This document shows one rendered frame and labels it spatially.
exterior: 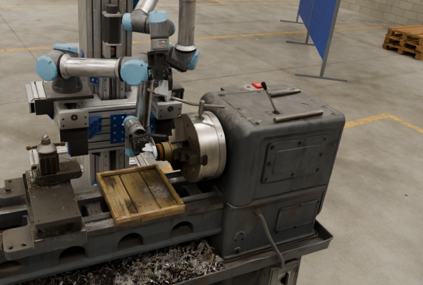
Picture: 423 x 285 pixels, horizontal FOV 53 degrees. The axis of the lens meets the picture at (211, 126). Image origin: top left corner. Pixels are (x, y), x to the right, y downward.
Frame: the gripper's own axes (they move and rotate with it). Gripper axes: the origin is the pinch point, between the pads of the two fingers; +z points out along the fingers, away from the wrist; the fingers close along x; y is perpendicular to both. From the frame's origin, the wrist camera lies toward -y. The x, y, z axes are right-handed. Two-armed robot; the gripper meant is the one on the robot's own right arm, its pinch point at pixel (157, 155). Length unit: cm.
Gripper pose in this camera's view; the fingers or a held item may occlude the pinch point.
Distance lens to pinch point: 184.0
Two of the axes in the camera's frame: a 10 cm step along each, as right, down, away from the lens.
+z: 4.2, 4.4, -8.0
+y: -9.0, 1.0, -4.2
